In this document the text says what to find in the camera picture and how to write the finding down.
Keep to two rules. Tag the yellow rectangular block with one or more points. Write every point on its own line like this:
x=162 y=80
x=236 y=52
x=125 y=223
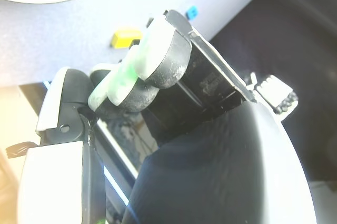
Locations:
x=125 y=38

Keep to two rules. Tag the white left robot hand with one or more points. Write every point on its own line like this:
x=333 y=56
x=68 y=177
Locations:
x=210 y=168

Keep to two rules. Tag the white ribbed plug connector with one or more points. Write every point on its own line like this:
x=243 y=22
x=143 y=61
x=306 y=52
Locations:
x=273 y=91

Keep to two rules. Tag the blue block with two holes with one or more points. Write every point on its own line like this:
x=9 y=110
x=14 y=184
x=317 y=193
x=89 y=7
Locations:
x=191 y=12

